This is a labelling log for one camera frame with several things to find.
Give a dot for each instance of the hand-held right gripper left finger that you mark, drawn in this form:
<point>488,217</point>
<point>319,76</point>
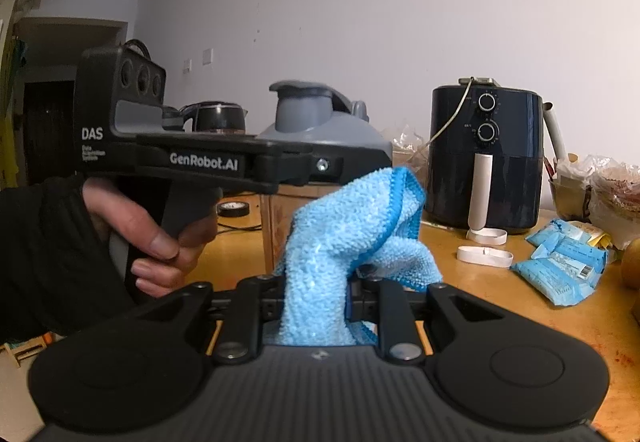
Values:
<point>242,312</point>

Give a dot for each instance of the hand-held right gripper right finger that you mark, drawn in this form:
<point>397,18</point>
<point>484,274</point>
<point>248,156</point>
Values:
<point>392,312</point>

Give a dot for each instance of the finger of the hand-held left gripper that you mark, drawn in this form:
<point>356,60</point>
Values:
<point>320,166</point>

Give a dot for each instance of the clear shaker bottle grey lid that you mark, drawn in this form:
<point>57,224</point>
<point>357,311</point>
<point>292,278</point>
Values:
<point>305,112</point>

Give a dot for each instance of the light blue microfiber cloth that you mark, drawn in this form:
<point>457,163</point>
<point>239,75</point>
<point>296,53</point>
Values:
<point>320,267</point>

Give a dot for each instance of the person's left hand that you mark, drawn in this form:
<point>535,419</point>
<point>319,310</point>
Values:
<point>145,242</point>

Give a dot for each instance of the yellow hanging cloth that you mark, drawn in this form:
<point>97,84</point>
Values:
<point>10,122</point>

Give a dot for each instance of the clear bag with brown contents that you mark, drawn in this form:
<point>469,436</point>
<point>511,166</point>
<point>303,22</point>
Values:
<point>410,147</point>

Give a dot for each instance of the black tape roll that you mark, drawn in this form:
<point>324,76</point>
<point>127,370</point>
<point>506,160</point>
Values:
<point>233,208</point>

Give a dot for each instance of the white plastic band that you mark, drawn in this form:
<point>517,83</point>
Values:
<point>487,236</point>
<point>485,257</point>

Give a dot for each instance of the black electric kettle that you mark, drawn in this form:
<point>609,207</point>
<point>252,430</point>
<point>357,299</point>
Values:
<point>220,117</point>

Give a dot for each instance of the blue snack packet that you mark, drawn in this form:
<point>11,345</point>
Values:
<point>575,259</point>
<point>550,234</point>
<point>555,284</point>

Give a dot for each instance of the black air fryer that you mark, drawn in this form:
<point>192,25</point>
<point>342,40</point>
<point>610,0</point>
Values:
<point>515,182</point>

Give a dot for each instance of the smartphone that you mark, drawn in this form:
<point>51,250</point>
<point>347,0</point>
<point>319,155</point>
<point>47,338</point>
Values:
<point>480,81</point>

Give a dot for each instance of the yellow snack packet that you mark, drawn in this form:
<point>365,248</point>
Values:
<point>595,234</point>

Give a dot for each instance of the white cardboard tube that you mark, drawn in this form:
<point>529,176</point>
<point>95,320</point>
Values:
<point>556,132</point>

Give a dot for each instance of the round yellow-red fruit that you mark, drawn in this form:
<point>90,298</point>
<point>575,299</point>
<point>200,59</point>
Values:
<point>631,264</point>

